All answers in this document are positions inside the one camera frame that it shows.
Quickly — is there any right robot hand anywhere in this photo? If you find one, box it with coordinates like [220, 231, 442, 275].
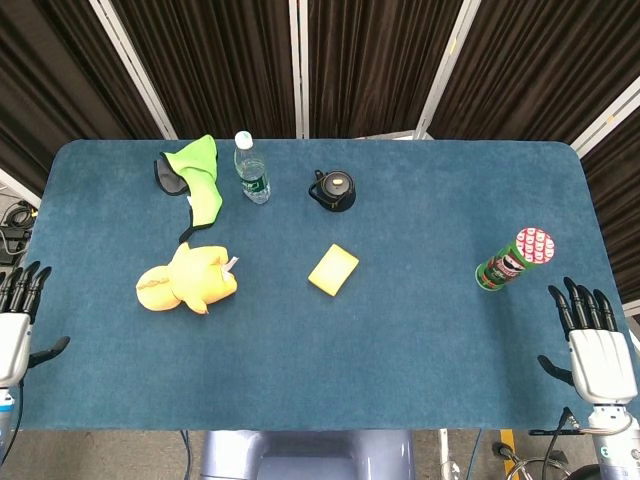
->
[537, 276, 639, 405]

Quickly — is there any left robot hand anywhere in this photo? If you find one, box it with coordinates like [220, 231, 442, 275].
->
[0, 260, 71, 389]

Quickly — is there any yellow plush duck toy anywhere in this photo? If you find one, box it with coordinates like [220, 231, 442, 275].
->
[135, 241, 240, 316]

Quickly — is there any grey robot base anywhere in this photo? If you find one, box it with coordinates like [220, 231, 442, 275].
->
[199, 429, 417, 480]

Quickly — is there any green chips can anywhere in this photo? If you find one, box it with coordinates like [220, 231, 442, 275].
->
[474, 226, 557, 292]

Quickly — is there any green and grey cloth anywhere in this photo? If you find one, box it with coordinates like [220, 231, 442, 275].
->
[153, 134, 224, 245]

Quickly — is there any yellow sponge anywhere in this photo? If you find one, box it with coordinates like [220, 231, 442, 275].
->
[307, 243, 361, 299]

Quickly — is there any blue table mat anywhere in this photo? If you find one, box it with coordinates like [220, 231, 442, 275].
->
[0, 138, 640, 434]

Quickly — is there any clear plastic water bottle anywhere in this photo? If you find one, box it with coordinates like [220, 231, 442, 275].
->
[233, 130, 272, 205]

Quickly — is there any black teapot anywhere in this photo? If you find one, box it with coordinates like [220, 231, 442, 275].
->
[307, 169, 357, 213]

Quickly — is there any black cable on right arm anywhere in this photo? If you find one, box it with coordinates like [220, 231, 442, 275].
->
[528, 406, 584, 480]

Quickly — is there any black cables bundle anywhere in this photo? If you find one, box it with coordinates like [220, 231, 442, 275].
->
[0, 197, 41, 266]

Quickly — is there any white partition frame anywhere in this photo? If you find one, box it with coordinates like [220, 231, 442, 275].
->
[288, 0, 311, 140]

